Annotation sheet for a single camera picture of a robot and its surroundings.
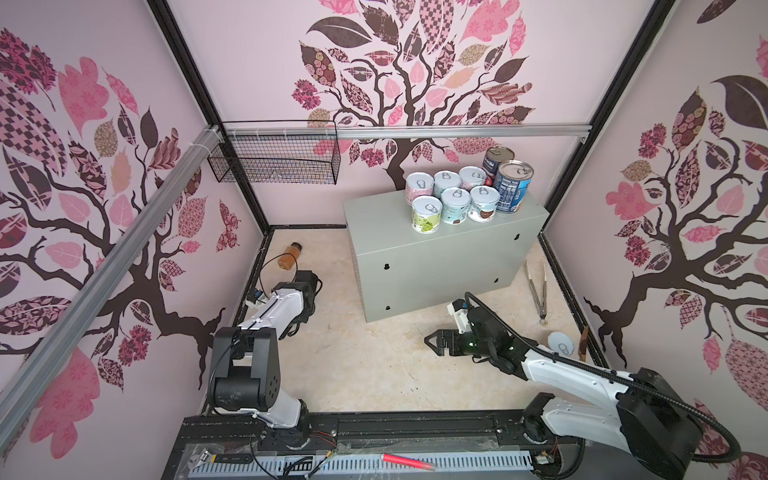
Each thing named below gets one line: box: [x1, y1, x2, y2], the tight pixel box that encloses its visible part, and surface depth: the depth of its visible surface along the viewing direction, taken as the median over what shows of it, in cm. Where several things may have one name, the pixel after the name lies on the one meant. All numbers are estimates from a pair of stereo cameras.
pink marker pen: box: [381, 453, 435, 471], surface depth 71 cm
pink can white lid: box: [459, 166, 487, 191], surface depth 79 cm
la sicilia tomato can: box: [482, 146, 515, 185], surface depth 78 cm
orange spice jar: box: [278, 242, 303, 270], surface depth 112 cm
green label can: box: [411, 195, 443, 234], surface depth 71 cm
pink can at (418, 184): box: [405, 172, 435, 206], surface depth 77 cm
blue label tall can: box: [494, 159, 534, 213], surface depth 73 cm
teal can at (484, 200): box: [468, 185, 501, 222], surface depth 74 cm
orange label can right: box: [547, 332, 575, 357], surface depth 85 cm
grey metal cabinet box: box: [343, 190, 550, 323], surface depth 76 cm
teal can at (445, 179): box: [434, 170, 462, 199], surface depth 79 cm
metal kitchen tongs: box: [526, 259, 548, 326], surface depth 99 cm
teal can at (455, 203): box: [441, 187, 471, 225], surface depth 74 cm
